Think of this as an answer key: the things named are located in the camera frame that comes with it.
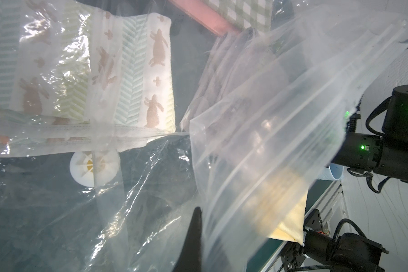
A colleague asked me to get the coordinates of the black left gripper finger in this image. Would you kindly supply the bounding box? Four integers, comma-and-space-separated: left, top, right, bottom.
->
172, 207, 202, 272

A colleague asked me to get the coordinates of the yellow towel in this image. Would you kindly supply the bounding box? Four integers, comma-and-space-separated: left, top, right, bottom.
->
244, 168, 308, 241

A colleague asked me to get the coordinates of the clear plastic vacuum bag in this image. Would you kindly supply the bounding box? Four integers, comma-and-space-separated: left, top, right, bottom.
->
0, 0, 408, 272

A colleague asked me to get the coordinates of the white rabbit patterned towel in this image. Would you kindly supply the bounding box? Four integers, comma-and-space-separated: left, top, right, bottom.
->
0, 1, 176, 158

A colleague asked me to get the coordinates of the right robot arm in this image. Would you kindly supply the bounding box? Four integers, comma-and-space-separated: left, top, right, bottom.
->
292, 85, 408, 272

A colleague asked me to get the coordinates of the white vacuum bag valve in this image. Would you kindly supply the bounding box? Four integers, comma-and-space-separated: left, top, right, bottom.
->
69, 151, 120, 188

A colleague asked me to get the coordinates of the green checkered folded cloth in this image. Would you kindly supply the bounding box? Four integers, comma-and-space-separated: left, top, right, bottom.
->
203, 0, 273, 33

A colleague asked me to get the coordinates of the green table mat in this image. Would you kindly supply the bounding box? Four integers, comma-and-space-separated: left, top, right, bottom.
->
0, 0, 342, 272

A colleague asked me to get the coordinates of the light blue mug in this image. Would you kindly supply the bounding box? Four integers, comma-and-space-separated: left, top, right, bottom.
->
317, 163, 344, 181

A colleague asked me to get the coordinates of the pink tray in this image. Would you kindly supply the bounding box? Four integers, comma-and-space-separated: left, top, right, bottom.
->
169, 0, 241, 37

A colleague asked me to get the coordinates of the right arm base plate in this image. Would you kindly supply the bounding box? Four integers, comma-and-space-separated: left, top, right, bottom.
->
278, 206, 307, 272

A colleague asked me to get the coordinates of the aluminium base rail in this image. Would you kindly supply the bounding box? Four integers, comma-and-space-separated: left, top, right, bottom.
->
246, 180, 348, 272

